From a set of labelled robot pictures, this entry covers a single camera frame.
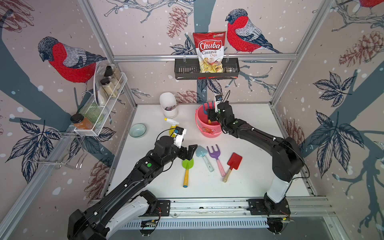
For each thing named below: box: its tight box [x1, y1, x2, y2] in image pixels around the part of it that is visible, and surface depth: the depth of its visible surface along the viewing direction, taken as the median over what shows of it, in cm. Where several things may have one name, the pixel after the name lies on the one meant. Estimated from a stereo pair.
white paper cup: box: [159, 92, 179, 119], surface depth 108 cm
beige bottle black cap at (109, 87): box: [100, 78, 118, 98], surface depth 78 cm
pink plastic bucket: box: [195, 102, 222, 138], surface depth 95 cm
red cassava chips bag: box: [192, 31, 227, 73], surface depth 83 cm
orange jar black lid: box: [70, 113, 94, 130], surface depth 62 cm
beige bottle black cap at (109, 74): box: [104, 65, 122, 90], surface depth 83 cm
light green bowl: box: [129, 123, 147, 138], surface depth 103 cm
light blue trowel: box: [195, 145, 215, 172], surface depth 92 cm
